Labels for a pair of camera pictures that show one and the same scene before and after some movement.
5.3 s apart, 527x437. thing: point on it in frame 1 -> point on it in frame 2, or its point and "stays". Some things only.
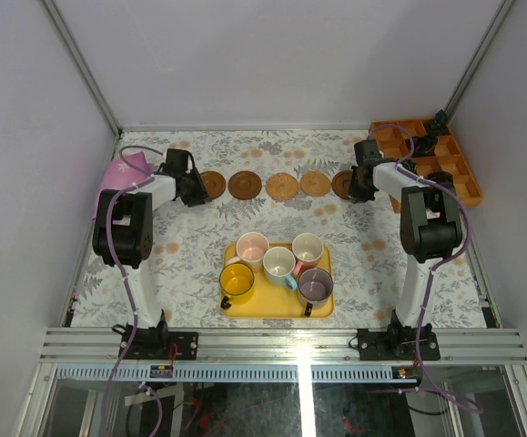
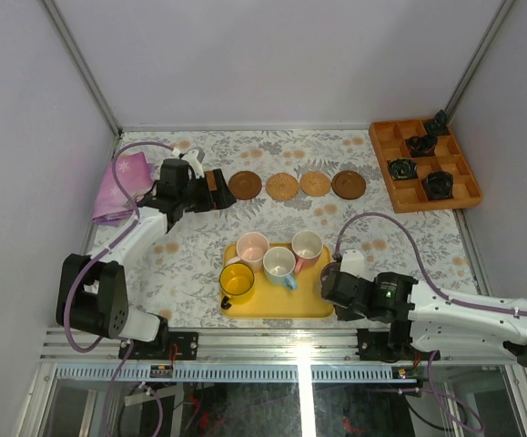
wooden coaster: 340,184 stays
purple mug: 315,287 -> 329,272
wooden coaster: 214,183 stays
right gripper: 357,197 -> 346,315
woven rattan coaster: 282,186 stays
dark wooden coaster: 245,186 stays
